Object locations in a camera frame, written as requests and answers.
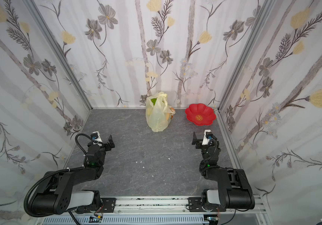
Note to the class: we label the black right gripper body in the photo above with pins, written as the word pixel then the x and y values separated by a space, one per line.
pixel 196 141

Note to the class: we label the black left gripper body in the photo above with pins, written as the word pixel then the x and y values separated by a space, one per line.
pixel 106 143

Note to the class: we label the red flower-shaped plate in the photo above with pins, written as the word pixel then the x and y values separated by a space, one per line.
pixel 200 114

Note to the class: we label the cream printed plastic bag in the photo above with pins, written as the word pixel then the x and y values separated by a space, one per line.
pixel 158 112

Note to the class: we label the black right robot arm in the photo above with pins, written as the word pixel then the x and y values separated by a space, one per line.
pixel 233 189

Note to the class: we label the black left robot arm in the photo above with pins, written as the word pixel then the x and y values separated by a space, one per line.
pixel 53 194

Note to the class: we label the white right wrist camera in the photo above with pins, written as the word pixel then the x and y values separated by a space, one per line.
pixel 208 135

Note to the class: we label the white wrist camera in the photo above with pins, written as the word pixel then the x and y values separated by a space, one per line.
pixel 95 137
pixel 208 135

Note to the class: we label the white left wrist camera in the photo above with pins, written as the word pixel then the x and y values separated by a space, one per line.
pixel 95 137

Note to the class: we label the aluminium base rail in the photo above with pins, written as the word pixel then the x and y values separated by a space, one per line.
pixel 163 210

